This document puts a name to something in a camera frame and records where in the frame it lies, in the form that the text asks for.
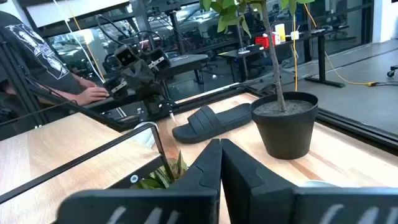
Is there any red box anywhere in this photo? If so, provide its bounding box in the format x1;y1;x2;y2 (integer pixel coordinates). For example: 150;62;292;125
254;35;270;49

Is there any person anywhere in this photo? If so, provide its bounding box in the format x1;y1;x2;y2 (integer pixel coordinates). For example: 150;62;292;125
0;11;110;141

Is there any leafy tree in black pot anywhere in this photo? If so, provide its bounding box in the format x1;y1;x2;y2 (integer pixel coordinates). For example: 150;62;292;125
198;0;320;161

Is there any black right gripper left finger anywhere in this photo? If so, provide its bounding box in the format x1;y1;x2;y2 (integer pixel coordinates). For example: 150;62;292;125
57;139;223;224

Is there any small potted succulent plant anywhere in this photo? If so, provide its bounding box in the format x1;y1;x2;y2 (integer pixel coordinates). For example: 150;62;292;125
130;151;189;190

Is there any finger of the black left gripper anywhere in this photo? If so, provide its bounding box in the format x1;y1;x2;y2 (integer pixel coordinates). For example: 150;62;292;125
131;47;172;91
103;61;147;101

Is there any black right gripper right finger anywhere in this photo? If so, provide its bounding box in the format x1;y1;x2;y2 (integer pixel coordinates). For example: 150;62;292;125
221;138;398;224

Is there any yellow container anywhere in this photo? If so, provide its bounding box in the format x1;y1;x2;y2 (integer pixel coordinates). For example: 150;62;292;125
274;23;286;43

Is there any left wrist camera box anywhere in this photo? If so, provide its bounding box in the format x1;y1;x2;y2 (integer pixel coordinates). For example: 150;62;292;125
113;44;141;68

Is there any yellow cable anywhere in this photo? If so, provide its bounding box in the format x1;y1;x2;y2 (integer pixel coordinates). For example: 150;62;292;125
291;2;379;94

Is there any person's hand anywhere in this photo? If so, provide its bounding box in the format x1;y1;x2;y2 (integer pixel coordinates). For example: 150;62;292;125
74;86;110;106

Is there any black standing desk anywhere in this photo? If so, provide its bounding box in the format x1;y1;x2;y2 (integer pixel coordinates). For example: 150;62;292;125
217;24;352;88

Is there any black office table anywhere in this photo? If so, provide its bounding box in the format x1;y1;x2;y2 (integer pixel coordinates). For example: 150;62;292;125
167;54;210;85

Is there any black slide sandal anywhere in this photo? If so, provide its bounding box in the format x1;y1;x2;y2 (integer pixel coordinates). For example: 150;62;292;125
172;103;252;144

